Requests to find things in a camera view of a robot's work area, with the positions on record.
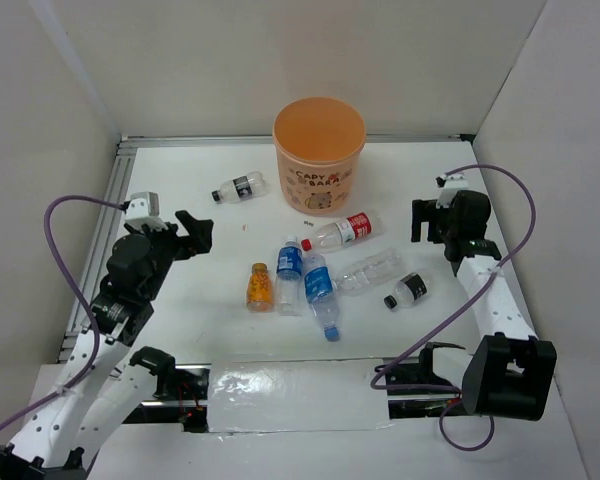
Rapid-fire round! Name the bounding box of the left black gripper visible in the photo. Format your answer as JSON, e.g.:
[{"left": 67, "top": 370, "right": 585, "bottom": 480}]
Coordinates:
[{"left": 126, "top": 209, "right": 213, "bottom": 299}]

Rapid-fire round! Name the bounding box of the red-label clear bottle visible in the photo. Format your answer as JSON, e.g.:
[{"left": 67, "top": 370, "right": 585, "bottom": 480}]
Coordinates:
[{"left": 300, "top": 209, "right": 385, "bottom": 253}]

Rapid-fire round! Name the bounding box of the clear crushed plastic bottle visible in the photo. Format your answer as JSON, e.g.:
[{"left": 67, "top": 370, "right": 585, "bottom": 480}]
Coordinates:
[{"left": 333, "top": 248, "right": 406, "bottom": 296}]

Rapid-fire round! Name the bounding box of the orange juice bottle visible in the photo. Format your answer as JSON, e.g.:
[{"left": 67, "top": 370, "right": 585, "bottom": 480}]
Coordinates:
[{"left": 246, "top": 263, "right": 273, "bottom": 312}]

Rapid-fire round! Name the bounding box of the small black-label bottle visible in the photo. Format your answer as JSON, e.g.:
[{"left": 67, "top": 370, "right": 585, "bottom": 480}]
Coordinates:
[
  {"left": 383, "top": 269, "right": 432, "bottom": 311},
  {"left": 211, "top": 171, "right": 268, "bottom": 204}
]

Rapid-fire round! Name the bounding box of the blue-label bottle white cap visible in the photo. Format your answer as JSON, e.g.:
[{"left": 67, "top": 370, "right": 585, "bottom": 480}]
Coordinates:
[{"left": 275, "top": 236, "right": 303, "bottom": 316}]

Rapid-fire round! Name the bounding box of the blue-label bottle blue cap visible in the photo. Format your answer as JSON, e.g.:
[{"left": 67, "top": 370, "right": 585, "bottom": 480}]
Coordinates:
[{"left": 304, "top": 254, "right": 340, "bottom": 342}]

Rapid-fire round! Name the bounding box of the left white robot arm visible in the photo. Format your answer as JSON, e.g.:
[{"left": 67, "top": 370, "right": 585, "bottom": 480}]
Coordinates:
[{"left": 0, "top": 210, "right": 213, "bottom": 479}]

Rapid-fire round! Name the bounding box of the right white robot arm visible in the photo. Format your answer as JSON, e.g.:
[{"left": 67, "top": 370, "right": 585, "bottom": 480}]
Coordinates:
[{"left": 411, "top": 190, "right": 557, "bottom": 421}]

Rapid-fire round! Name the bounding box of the orange capybara plastic bin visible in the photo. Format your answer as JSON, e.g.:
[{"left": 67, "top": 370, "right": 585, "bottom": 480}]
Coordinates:
[{"left": 272, "top": 97, "right": 366, "bottom": 215}]

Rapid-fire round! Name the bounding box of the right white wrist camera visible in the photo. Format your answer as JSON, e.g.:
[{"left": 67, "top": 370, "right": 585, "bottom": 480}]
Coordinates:
[{"left": 436, "top": 173, "right": 469, "bottom": 209}]

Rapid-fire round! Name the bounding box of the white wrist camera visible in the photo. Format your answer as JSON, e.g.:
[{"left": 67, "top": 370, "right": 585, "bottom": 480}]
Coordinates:
[
  {"left": 436, "top": 173, "right": 469, "bottom": 209},
  {"left": 124, "top": 191, "right": 166, "bottom": 231}
]

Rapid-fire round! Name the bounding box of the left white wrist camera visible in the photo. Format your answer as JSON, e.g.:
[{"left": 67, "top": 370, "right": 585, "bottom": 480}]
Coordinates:
[{"left": 124, "top": 191, "right": 166, "bottom": 231}]

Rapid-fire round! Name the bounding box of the aluminium frame rail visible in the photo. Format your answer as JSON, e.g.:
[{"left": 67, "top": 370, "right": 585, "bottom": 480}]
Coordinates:
[{"left": 54, "top": 134, "right": 476, "bottom": 362}]

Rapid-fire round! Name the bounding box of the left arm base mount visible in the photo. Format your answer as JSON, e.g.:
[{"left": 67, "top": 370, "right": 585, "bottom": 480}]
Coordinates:
[{"left": 124, "top": 364, "right": 211, "bottom": 433}]

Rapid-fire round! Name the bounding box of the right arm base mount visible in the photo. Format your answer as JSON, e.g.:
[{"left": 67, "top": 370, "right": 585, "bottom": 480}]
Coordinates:
[{"left": 379, "top": 357, "right": 460, "bottom": 420}]

